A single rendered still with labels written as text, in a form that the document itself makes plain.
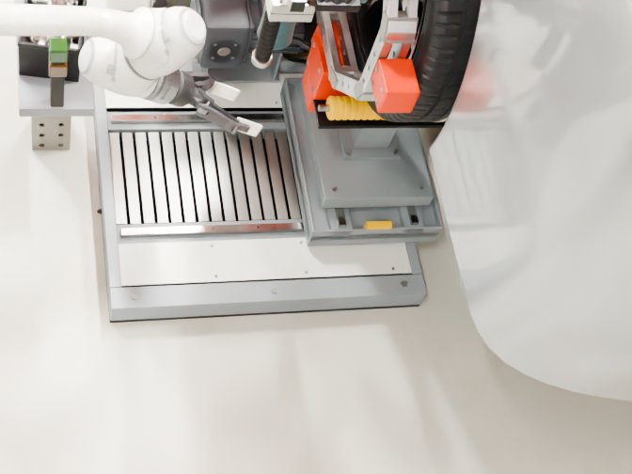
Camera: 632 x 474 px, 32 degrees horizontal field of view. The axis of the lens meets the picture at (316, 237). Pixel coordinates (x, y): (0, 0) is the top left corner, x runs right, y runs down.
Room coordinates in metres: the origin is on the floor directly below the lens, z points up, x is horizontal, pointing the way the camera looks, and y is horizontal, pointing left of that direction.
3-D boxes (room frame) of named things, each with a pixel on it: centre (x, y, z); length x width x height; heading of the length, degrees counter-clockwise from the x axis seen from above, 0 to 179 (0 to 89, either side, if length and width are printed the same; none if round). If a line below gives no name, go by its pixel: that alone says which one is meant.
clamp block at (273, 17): (1.56, 0.23, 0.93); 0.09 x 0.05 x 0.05; 119
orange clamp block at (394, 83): (1.53, -0.03, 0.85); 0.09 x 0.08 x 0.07; 29
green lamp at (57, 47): (1.44, 0.67, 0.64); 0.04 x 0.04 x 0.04; 29
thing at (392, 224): (1.88, -0.02, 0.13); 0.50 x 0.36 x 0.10; 29
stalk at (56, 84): (1.44, 0.67, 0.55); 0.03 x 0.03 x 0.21; 29
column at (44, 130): (1.64, 0.78, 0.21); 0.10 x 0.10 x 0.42; 29
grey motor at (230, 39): (2.03, 0.34, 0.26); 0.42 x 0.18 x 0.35; 119
